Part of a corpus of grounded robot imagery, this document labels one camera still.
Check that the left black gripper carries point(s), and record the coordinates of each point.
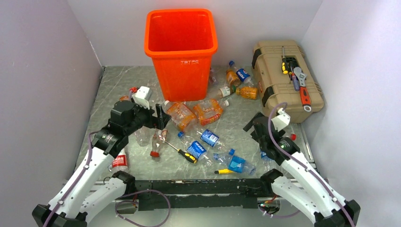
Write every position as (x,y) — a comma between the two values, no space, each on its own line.
(159,122)

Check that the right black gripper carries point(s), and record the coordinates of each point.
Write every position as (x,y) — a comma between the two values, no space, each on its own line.
(249,125)

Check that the light blue label bottle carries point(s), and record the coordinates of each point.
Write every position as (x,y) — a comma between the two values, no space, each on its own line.
(235,163)

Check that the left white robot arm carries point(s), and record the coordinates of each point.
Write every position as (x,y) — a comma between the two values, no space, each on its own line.
(74,205)

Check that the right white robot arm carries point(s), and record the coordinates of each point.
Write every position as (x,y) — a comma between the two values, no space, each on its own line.
(313,197)

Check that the orange plastic bin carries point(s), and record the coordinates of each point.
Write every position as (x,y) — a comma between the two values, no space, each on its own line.
(181,43)

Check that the large orange bottle left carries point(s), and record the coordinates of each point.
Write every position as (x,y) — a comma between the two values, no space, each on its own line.
(180,113)

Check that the large orange bottle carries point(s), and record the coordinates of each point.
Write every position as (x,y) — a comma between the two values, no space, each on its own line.
(180,113)
(209,111)

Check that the red cap clear bottle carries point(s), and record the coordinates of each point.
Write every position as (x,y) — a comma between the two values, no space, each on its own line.
(158,141)

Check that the small orange juice bottle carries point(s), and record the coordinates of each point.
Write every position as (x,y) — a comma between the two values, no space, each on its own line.
(245,92)

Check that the blue label water bottle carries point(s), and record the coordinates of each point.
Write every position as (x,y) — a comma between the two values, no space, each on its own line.
(264,157)

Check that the Pepsi bottle blue label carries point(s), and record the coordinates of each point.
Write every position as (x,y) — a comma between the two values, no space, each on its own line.
(194,147)

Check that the large orange bottle right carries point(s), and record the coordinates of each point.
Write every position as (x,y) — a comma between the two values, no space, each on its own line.
(209,111)

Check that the white label clear bottle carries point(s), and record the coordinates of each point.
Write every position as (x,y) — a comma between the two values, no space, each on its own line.
(220,93)

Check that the black yellow screwdriver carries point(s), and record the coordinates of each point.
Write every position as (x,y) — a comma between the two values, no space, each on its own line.
(189,157)

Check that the blue label bottle centre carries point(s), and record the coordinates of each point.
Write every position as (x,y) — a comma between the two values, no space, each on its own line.
(216,142)

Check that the Pepsi bottle near toolbox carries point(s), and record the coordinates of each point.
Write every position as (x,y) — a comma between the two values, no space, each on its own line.
(244,76)

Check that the orange bottle blue cap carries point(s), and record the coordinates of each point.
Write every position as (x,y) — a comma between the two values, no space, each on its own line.
(231,76)

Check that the orange adjustable wrench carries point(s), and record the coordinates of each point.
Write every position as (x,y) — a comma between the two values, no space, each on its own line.
(304,95)

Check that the blue red screwdriver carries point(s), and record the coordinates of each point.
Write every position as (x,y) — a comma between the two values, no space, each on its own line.
(293,77)

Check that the tan plastic toolbox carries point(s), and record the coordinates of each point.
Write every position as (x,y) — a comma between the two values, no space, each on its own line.
(276,87)

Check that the small yellow screwdriver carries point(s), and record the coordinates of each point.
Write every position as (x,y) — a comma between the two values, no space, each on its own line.
(223,172)

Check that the red label water bottle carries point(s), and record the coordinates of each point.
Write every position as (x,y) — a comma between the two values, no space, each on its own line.
(120,163)

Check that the yellow screwdriver on toolbox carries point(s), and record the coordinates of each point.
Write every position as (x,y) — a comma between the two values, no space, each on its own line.
(284,66)

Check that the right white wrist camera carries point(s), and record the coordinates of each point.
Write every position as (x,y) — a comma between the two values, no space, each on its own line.
(281,121)

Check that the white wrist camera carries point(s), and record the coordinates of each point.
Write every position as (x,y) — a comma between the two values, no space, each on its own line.
(281,121)
(141,96)

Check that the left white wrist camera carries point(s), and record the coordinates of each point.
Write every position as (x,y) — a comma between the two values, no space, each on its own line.
(141,96)

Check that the black base frame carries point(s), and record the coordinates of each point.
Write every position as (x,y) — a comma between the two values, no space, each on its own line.
(200,193)

